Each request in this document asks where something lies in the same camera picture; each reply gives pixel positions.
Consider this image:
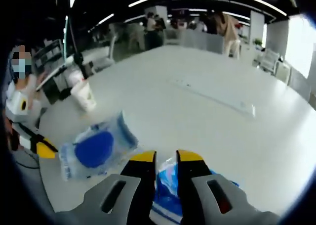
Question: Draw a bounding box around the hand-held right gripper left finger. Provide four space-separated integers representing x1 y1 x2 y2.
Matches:
55 150 158 225

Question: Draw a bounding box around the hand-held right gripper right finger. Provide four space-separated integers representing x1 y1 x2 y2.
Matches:
176 149 280 225

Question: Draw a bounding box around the blue tissue packet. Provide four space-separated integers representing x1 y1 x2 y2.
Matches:
150 155 240 222

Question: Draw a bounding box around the clear packet with blue oval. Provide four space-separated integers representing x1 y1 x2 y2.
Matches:
58 110 139 181

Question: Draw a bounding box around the white paper cup green print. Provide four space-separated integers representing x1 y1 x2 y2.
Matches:
70 81 97 111

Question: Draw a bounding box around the person's torso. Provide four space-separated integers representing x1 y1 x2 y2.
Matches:
11 73 38 99

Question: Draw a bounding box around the white side desk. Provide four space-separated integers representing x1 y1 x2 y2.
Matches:
34 54 99 104

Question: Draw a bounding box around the white table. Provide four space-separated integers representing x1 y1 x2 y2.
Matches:
37 45 314 225

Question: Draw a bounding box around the white mesh office chair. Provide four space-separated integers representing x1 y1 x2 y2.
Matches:
256 48 281 75

